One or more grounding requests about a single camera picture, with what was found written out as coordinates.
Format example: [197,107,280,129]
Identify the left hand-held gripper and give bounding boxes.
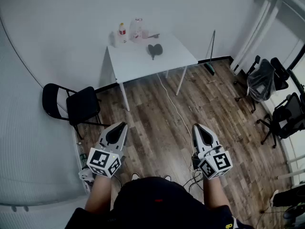
[86,122,129,178]

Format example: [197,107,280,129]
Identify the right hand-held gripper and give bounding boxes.
[192,124,234,180]

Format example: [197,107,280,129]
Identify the black glasses case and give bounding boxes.
[147,43,164,61]

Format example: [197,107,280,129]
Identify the person's left forearm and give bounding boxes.
[84,174,112,213]

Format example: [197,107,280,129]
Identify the person's right forearm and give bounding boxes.
[202,175,232,209]

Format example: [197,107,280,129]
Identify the black folding chair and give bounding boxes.
[42,83,112,140]

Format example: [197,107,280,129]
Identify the broom with green head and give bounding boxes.
[203,29,216,76]

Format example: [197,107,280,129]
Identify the clear plastic chair cover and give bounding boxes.
[246,59,276,102]

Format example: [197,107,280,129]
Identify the person's black shirt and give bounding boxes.
[64,177,253,229]

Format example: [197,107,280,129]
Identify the black mesh office chair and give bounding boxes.
[256,92,305,149]

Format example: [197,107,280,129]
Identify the white metal rack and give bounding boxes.
[276,154,305,188]

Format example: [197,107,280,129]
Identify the white plastic bottle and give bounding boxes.
[109,31,120,48]

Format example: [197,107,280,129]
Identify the red label plastic bottle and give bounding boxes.
[118,22,127,44]

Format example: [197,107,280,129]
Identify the white floor cable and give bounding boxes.
[156,73,198,176]

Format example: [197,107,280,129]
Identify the clear jug with red handle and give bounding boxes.
[129,18,143,43]

